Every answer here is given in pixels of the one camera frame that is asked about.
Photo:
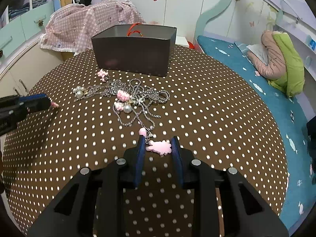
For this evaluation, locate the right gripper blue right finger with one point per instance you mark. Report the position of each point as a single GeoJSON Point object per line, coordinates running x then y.
{"type": "Point", "coordinates": [245, 212]}

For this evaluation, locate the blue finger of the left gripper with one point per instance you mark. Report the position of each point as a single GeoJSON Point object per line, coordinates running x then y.
{"type": "Point", "coordinates": [25, 104]}

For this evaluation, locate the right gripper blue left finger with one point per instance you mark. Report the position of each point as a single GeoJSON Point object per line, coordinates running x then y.
{"type": "Point", "coordinates": [93, 199]}

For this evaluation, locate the pink charm pendant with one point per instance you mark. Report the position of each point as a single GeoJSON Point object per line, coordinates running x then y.
{"type": "Point", "coordinates": [162, 148]}

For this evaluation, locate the cream lower cabinet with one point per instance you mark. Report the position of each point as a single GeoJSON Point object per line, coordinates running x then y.
{"type": "Point", "coordinates": [26, 66]}

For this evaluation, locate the teal drawer cabinet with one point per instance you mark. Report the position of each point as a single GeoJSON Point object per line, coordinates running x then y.
{"type": "Point", "coordinates": [23, 28]}

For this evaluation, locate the brown polka dot tablecloth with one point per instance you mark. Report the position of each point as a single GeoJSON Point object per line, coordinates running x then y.
{"type": "Point", "coordinates": [211, 110]}

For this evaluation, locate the pink checkered cloth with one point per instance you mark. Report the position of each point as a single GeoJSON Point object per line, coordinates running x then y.
{"type": "Point", "coordinates": [71, 27]}

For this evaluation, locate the blue bed mattress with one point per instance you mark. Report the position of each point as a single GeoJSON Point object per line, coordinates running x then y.
{"type": "Point", "coordinates": [290, 118]}

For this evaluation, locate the dark metal tin box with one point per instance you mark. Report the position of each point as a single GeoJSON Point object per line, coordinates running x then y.
{"type": "Point", "coordinates": [137, 48]}

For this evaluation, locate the pink and green quilt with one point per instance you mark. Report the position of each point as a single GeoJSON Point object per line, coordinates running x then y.
{"type": "Point", "coordinates": [285, 70]}

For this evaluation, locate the white pillow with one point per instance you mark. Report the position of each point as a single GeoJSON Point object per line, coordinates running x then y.
{"type": "Point", "coordinates": [260, 51]}

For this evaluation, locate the red ottoman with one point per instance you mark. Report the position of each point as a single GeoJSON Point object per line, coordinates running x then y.
{"type": "Point", "coordinates": [191, 45]}

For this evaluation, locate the blue box on shelf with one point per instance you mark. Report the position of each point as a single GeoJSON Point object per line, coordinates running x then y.
{"type": "Point", "coordinates": [312, 44]}

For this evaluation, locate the teal bunk bed frame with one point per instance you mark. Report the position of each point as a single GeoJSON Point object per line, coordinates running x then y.
{"type": "Point", "coordinates": [244, 21]}

